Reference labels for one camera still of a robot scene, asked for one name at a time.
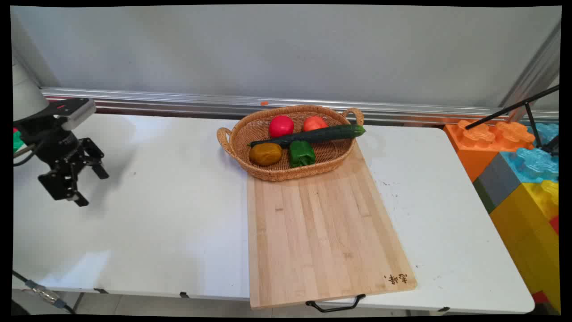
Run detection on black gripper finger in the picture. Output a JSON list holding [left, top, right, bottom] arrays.
[[80, 137, 110, 180], [38, 167, 89, 208]]

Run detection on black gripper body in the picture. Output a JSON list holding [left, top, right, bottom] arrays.
[[26, 120, 85, 178]]

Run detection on yellow-brown potato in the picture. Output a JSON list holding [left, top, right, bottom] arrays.
[[249, 143, 283, 167]]

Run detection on woven wicker basket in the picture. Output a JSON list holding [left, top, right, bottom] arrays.
[[217, 105, 365, 182]]

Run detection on red tomato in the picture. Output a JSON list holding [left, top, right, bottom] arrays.
[[269, 115, 295, 138]]

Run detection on green bell pepper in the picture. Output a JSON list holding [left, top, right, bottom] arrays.
[[289, 140, 316, 169]]

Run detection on orange-red tomato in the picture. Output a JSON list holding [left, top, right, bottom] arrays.
[[303, 116, 329, 132]]

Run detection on dark green cucumber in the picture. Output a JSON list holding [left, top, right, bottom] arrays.
[[248, 124, 366, 148]]

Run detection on wooden cutting board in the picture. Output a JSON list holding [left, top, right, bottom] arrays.
[[246, 142, 418, 310]]

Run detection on orange giant toy block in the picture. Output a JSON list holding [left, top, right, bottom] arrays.
[[443, 119, 536, 182]]

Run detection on gray giant toy block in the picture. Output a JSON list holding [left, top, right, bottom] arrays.
[[472, 153, 522, 214]]

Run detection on black tripod stand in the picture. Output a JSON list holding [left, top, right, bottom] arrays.
[[465, 85, 560, 156]]

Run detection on blue giant toy block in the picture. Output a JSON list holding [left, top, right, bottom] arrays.
[[500, 122, 560, 184]]

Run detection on yellow giant toy block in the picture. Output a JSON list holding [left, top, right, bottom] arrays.
[[489, 179, 561, 312]]

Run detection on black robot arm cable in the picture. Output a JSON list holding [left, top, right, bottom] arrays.
[[13, 142, 46, 167]]

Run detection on cable with silver connector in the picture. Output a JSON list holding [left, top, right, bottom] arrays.
[[13, 270, 76, 314]]

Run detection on aluminium frame rail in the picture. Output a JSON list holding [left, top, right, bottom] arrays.
[[40, 87, 560, 126]]

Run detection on black cutting board handle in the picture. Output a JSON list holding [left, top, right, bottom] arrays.
[[306, 294, 366, 313]]

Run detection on aluminium frame post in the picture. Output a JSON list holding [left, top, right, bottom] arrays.
[[497, 21, 561, 122]]

